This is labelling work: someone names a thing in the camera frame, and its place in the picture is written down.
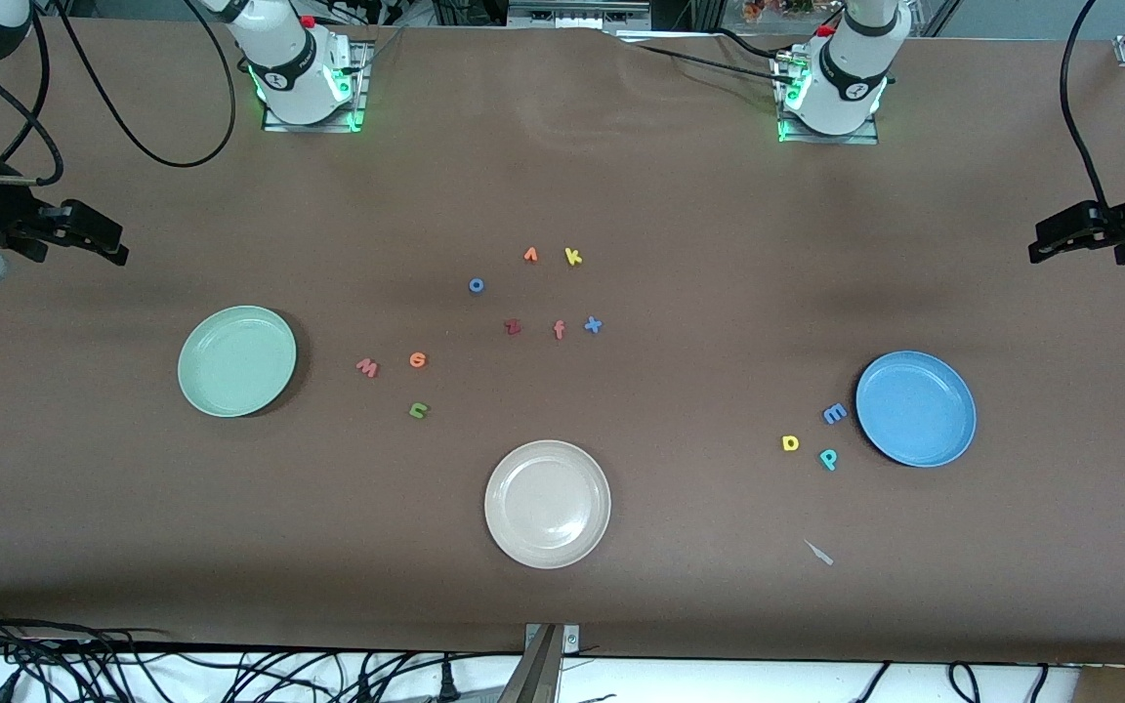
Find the small white paper scrap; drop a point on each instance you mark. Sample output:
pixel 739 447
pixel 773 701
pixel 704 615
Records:
pixel 819 553

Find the green foam letter U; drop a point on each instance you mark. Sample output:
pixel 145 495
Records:
pixel 418 411

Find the grey device behind table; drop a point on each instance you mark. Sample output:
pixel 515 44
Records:
pixel 577 14

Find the yellow foam letter K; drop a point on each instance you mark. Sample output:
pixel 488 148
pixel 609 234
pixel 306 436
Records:
pixel 573 257

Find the beige plate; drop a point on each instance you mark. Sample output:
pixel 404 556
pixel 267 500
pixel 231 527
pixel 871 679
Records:
pixel 548 504

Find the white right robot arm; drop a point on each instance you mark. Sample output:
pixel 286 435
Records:
pixel 289 68

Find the metal table leg bracket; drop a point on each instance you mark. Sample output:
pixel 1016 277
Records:
pixel 545 674

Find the blue plate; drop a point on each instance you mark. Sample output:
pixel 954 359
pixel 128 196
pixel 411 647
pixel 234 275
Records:
pixel 915 408

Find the blue foam letter E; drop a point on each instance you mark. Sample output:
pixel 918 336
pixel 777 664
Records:
pixel 835 414

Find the blue foam letter X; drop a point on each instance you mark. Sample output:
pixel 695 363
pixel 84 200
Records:
pixel 593 325

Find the metal base plate right arm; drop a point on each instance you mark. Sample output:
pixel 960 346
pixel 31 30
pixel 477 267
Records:
pixel 359 107

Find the teal foam letter P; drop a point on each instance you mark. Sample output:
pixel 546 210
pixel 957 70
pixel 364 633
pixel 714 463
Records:
pixel 828 459

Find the metal base plate left arm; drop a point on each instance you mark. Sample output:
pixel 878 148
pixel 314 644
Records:
pixel 816 139

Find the brown table cover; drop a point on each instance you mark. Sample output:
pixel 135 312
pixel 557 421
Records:
pixel 680 195

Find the green plate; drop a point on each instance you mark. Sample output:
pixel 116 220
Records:
pixel 236 361

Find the pink foam letter W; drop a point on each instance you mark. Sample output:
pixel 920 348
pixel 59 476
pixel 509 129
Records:
pixel 367 368

